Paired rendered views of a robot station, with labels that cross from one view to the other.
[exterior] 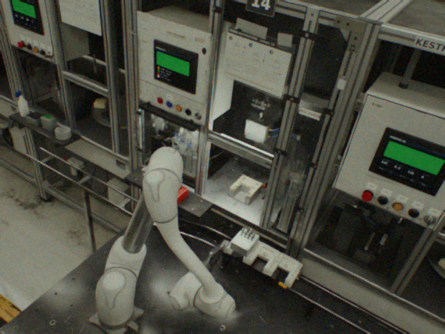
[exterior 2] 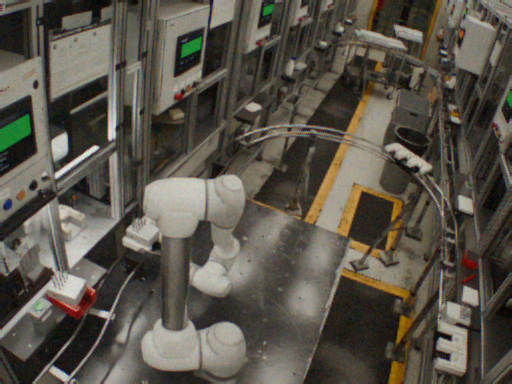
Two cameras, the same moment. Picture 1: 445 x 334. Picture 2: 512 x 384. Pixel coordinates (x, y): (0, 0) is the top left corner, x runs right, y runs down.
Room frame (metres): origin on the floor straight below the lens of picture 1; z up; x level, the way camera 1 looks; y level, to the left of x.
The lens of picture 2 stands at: (1.23, 1.29, 2.26)
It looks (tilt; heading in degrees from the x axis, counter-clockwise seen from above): 35 degrees down; 257
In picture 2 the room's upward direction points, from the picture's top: 12 degrees clockwise
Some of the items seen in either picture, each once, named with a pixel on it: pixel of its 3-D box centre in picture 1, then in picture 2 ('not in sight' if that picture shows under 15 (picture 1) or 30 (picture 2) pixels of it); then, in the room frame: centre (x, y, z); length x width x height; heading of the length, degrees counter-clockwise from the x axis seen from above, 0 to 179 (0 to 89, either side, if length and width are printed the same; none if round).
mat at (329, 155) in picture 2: not in sight; (344, 103); (-1.02, -3.98, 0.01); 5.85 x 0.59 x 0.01; 62
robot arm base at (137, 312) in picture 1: (119, 315); (224, 361); (1.00, 0.38, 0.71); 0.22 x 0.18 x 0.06; 62
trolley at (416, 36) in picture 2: not in sight; (403, 53); (-2.60, -5.66, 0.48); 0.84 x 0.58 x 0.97; 70
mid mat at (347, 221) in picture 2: not in sight; (372, 219); (-0.54, -1.45, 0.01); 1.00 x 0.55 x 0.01; 62
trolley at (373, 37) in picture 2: not in sight; (374, 62); (-1.64, -4.72, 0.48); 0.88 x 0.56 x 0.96; 170
